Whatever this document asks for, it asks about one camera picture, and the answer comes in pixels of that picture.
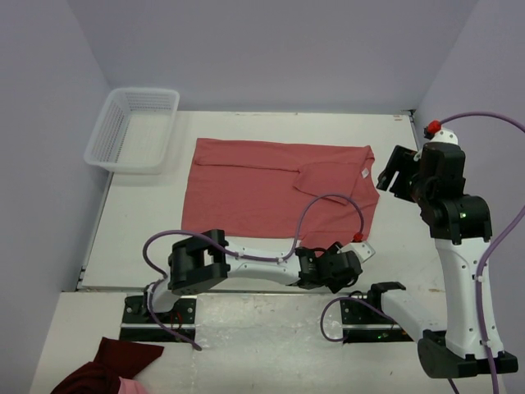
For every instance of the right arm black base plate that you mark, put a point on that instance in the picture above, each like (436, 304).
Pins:
(362, 325)

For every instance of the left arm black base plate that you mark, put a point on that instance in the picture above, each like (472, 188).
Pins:
(137, 324)

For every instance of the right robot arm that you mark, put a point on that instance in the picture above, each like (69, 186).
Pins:
(468, 343)

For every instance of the white plastic laundry basket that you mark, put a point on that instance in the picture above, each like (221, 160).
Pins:
(133, 131)

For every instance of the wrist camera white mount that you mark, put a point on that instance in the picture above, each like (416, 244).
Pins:
(362, 250)
(436, 133)

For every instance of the dark maroon t-shirt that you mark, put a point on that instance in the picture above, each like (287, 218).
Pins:
(115, 359)

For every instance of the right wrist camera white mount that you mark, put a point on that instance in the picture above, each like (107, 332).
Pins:
(436, 133)

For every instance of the salmon red t-shirt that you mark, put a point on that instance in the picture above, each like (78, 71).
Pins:
(319, 193)

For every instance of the pink cloth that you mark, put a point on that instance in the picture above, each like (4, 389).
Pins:
(131, 386)

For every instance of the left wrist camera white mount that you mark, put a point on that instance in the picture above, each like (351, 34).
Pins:
(362, 250)

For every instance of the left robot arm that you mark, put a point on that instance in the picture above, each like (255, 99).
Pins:
(201, 261)

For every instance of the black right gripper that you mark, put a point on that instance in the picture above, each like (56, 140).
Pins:
(402, 160)

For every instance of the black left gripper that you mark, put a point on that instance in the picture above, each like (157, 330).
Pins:
(336, 284)

